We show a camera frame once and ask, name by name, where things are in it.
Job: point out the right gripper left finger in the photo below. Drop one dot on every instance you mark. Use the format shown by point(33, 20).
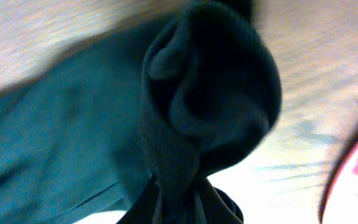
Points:
point(144, 209)

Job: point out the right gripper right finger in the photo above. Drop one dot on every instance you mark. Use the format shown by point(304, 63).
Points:
point(210, 208)

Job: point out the black t-shirt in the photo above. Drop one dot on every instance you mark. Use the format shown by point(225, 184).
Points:
point(178, 99)

